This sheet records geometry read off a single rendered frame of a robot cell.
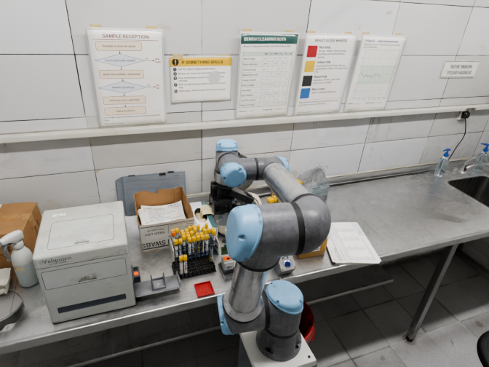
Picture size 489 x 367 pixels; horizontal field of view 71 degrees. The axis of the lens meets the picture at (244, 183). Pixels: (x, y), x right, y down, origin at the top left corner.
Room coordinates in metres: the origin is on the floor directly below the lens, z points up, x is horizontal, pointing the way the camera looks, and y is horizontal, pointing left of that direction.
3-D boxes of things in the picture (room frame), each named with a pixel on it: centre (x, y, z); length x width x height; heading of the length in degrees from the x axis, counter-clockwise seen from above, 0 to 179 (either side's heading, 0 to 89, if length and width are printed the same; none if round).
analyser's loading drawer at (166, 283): (0.94, 0.32, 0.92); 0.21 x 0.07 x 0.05; 112
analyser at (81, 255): (0.96, 0.54, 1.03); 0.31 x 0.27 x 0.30; 112
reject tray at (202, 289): (0.98, 0.13, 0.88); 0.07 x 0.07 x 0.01; 22
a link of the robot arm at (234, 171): (0.98, 0.03, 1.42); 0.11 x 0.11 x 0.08; 14
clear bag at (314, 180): (1.77, -0.39, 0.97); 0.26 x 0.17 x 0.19; 128
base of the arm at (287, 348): (0.75, -0.15, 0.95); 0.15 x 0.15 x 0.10
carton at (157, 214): (1.34, 0.38, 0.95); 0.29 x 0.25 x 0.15; 22
